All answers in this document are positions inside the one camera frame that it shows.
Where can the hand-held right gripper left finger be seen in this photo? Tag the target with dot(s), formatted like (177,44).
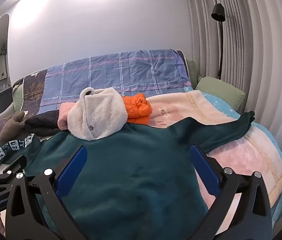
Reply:
(72,170)

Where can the brown fuzzy garment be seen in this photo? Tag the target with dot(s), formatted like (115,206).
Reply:
(12,127)

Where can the pink fleece blanket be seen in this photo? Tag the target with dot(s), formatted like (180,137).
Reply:
(243,160)

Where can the white pleated curtain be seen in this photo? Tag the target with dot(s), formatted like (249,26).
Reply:
(255,55)

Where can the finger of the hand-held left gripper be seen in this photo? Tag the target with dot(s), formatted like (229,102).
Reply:
(3,171)

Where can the pink garment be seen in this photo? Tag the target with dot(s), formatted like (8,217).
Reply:
(63,115)

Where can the black floor lamp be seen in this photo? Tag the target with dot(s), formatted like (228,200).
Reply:
(217,12)

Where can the orange puffer jacket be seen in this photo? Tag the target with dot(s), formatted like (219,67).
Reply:
(137,107)

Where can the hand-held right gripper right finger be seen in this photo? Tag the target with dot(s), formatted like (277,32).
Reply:
(202,170)

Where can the black garment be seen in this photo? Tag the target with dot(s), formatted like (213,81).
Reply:
(43,123)

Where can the large green pillow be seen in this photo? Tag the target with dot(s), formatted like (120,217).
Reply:
(220,92)

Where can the blue plaid duvet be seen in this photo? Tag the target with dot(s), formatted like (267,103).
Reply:
(121,72)

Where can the dark green sweater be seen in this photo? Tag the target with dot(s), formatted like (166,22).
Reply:
(136,170)

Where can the teal star quilt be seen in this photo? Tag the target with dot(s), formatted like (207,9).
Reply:
(233,107)

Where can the white fleece jacket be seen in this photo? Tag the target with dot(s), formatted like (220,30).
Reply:
(98,115)

